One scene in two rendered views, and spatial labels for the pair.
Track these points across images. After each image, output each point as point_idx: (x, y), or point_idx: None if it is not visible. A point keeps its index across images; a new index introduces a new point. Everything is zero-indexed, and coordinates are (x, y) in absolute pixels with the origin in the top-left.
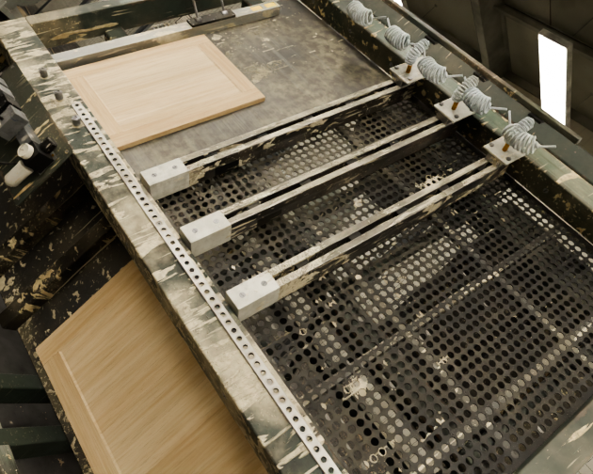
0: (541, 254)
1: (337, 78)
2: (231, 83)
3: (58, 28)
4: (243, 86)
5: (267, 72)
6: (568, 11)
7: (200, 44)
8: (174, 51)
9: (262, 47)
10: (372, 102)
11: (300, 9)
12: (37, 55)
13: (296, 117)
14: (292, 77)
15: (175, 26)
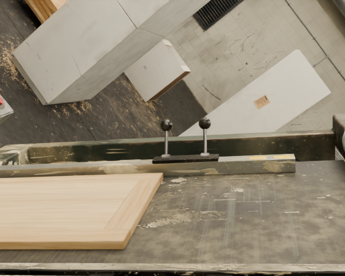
0: None
1: (290, 252)
2: (109, 217)
3: (52, 156)
4: (117, 223)
5: (183, 220)
6: None
7: (142, 179)
8: (106, 180)
9: (219, 196)
10: None
11: (337, 171)
12: None
13: (80, 266)
14: (211, 233)
15: (137, 161)
